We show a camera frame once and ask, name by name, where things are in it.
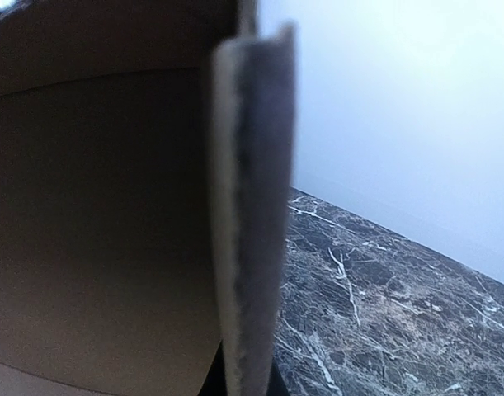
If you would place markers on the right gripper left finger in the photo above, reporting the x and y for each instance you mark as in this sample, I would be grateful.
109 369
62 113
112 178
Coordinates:
215 382

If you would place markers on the brown cardboard box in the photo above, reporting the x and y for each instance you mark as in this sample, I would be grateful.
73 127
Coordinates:
145 162

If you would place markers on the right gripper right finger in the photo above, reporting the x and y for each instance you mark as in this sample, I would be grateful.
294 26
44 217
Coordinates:
276 386

